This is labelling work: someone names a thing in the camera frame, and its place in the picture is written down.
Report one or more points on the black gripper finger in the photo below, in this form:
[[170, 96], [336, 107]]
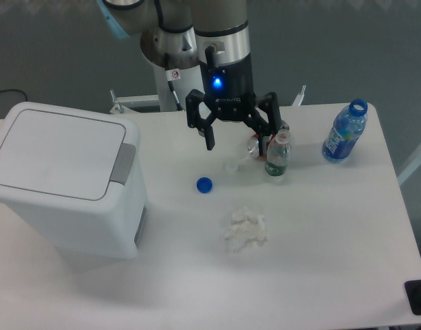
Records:
[[264, 117], [194, 118]]

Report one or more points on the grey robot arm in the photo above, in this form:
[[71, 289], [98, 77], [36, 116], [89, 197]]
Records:
[[200, 53]]

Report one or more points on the white bottle cap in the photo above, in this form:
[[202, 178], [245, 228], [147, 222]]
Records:
[[233, 165]]

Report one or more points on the crushed red soda can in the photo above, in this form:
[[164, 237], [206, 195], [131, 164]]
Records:
[[257, 149]]

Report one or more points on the crumpled white tissue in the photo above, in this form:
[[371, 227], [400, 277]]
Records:
[[247, 228]]

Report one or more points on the clear green-label bottle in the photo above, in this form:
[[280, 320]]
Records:
[[278, 153]]

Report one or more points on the blue bottle cap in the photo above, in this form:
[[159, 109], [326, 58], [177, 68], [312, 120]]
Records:
[[204, 185]]

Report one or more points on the black device at edge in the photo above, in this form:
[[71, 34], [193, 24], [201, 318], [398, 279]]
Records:
[[413, 290]]

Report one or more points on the blue plastic bottle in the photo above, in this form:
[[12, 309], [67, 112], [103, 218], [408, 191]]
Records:
[[347, 127]]

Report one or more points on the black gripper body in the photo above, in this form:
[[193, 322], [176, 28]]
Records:
[[228, 87]]

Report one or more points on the white trash can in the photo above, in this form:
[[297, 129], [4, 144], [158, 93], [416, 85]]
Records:
[[75, 177]]

